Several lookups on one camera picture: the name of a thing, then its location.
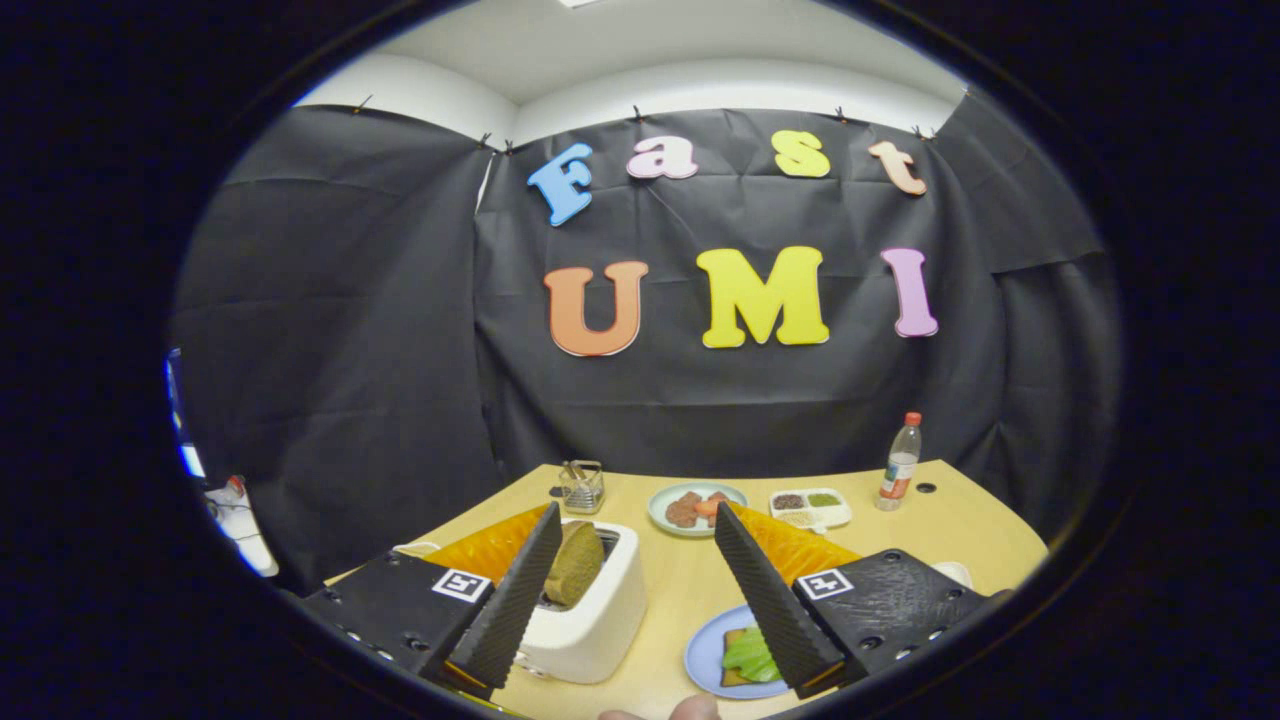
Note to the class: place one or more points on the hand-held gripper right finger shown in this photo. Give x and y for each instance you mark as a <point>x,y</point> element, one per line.
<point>765,600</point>

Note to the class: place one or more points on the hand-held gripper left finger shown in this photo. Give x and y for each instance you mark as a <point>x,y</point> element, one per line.
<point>510,600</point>

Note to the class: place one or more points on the green lettuce leaf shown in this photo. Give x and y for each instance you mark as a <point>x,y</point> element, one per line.
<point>748,655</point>

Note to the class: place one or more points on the brown toast slice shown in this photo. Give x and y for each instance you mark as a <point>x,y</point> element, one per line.
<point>575,565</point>

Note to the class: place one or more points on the brown bread slice with crust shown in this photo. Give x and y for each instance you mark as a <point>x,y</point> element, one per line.
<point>731,636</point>

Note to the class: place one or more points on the blue round plate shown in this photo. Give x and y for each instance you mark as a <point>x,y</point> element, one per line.
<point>704,652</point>

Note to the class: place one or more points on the white toaster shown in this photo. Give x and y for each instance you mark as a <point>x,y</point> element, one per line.
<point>600,625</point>

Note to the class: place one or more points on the white divided dish with grains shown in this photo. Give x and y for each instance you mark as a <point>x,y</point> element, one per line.
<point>812,510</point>

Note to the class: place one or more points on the red sausage slice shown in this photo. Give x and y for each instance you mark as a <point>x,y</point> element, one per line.
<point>712,506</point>

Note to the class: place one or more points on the brown meat slice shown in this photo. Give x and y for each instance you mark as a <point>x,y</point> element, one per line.
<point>682,512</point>

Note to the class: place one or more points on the clear holder with sticks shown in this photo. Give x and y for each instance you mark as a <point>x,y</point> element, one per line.
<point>582,490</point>

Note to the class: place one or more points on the teal round plate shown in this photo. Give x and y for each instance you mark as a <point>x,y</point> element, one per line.
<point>660,518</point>

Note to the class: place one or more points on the clear bottle with red cap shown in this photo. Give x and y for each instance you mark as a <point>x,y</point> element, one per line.
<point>899,470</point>

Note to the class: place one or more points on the white square plate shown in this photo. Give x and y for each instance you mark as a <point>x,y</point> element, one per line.
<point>955,573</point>

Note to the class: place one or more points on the black backdrop cloth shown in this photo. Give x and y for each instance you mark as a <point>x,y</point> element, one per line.
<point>400,350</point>

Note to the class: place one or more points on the white equipment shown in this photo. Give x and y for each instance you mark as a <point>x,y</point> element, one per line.
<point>245,530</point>

